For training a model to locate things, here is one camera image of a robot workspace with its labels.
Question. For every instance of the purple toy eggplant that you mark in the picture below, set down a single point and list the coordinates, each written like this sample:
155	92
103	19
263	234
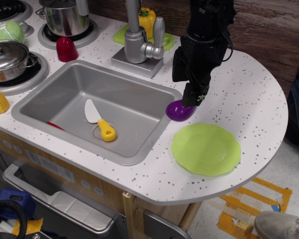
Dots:
177	112

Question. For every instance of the rear right stove burner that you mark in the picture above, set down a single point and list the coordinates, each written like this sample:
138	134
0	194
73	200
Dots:
48	39

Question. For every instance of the grey shoe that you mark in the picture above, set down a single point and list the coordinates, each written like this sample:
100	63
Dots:
275	225

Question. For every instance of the steel pot with lid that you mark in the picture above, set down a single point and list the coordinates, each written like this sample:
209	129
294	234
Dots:
15	58

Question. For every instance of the silver oven door handle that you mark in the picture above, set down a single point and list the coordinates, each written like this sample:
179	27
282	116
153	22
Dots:
69	215

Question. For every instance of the grey toy sink basin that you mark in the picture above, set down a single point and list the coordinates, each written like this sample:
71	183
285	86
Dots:
111	114

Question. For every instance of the rear left stove burner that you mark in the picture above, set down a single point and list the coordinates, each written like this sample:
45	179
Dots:
16	9

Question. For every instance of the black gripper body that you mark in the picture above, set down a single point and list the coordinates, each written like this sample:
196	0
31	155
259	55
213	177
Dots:
194	60

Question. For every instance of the silver toy faucet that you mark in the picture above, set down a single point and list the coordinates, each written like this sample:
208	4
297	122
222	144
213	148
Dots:
139	56

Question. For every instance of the yellow tape on floor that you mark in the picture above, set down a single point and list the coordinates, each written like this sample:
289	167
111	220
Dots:
240	207

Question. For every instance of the tall steel pot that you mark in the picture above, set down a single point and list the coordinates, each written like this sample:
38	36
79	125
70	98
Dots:
66	17

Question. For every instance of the light green plastic plate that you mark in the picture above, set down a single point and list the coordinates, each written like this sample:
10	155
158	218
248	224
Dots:
206	149

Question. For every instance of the yellow toy bell pepper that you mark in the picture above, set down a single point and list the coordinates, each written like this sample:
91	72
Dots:
146	20

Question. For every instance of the green toy cabbage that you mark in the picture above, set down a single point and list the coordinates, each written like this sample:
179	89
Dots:
11	31

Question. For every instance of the front left stove burner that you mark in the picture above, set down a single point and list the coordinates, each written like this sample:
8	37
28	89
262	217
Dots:
31	78

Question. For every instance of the red toy pepper in sink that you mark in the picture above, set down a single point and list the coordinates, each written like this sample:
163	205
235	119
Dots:
54	125

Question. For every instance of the stove burner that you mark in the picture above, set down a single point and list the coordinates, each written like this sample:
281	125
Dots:
31	78
48	39
16	9

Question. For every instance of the light green cutting board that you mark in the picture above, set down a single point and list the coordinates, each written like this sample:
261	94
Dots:
119	38

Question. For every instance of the red plastic cup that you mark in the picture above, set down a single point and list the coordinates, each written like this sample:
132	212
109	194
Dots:
66	50

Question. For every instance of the white yellow toy knife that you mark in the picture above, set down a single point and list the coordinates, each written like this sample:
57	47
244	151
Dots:
92	115

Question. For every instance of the blue vacuum with black hose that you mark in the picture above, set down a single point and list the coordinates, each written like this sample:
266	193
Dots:
16	204

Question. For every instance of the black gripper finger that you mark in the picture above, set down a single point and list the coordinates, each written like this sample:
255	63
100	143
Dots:
189	97
201	93

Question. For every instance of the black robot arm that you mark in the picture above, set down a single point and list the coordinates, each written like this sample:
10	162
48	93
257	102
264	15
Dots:
209	19

